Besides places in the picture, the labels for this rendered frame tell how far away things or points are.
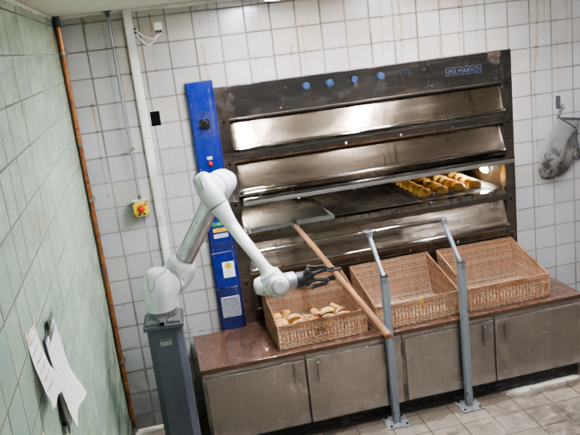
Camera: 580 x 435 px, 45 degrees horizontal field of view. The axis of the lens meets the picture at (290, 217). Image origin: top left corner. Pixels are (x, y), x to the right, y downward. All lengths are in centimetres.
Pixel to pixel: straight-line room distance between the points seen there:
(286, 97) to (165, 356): 172
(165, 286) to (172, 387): 55
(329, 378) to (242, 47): 203
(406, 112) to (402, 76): 23
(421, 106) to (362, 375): 173
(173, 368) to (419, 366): 153
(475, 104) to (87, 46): 244
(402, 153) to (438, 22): 84
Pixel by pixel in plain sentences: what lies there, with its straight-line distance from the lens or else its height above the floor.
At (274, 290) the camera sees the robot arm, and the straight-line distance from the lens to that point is 328.
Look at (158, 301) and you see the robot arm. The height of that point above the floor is 113.
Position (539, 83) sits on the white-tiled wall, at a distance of 502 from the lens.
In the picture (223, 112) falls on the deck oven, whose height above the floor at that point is 195.
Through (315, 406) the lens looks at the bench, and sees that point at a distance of 437.
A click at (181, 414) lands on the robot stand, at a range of 394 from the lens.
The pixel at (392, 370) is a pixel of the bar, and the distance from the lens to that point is 435.
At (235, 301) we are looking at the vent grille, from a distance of 455.
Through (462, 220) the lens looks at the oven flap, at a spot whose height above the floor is 102.
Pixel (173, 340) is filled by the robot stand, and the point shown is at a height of 91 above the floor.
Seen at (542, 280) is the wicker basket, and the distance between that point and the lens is 471.
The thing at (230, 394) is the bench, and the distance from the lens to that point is 422.
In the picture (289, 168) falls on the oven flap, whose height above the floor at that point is 155.
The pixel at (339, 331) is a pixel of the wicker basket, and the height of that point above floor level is 62.
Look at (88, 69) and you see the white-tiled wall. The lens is 428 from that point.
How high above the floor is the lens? 237
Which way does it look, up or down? 15 degrees down
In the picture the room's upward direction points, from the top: 7 degrees counter-clockwise
